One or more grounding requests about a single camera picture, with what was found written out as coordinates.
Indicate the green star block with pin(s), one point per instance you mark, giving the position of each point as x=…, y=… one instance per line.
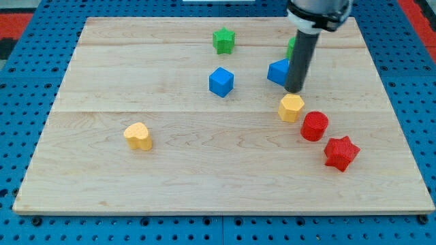
x=223, y=41

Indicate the blue cube block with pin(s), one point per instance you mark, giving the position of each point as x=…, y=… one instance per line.
x=221, y=82

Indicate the red cylinder block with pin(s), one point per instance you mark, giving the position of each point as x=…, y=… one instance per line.
x=314, y=125

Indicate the green block behind pusher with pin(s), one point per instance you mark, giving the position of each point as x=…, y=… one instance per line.
x=290, y=48

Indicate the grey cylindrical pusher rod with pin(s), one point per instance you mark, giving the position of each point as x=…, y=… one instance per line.
x=300, y=61

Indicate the red star block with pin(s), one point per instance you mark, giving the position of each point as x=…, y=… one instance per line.
x=340, y=152

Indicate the yellow heart block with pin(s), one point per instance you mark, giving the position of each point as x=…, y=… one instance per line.
x=138, y=137

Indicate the yellow hexagon block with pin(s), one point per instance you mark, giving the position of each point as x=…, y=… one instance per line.
x=290, y=108

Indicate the wooden board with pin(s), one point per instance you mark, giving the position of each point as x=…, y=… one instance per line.
x=214, y=155

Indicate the blue block behind pusher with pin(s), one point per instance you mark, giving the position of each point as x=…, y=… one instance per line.
x=277, y=71

